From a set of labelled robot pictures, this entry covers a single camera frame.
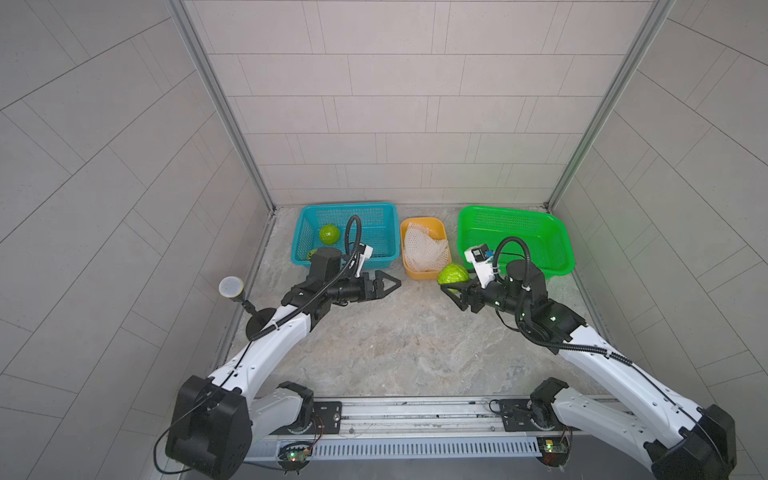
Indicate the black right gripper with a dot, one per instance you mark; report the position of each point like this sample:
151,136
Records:
466,288

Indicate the circuit board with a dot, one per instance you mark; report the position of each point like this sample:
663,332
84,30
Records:
555,452
295,456

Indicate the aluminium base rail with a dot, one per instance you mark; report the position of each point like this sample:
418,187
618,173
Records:
415,428

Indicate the aluminium corner post right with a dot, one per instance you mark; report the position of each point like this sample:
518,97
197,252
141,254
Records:
638,48

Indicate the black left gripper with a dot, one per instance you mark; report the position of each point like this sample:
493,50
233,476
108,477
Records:
373,287

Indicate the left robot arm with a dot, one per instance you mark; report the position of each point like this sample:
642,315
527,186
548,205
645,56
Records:
217,418

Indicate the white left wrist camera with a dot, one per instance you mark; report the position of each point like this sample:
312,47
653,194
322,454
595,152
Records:
362,253

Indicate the aluminium corner post left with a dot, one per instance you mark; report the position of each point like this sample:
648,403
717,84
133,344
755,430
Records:
195,48

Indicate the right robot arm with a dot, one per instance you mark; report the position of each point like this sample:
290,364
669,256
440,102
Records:
666,432

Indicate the left circuit board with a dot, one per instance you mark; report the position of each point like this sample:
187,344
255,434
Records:
295,456

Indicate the teal plastic basket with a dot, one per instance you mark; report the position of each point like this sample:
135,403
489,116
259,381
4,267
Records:
379,231

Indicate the pile of foam nets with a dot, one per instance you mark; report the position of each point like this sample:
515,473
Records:
422,252

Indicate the aluminium corner post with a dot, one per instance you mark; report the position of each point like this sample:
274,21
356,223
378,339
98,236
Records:
638,48
195,48

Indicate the right circuit board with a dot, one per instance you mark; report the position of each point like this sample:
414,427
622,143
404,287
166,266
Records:
555,452

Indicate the green custard apple in basket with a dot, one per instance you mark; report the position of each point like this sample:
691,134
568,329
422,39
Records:
329,234

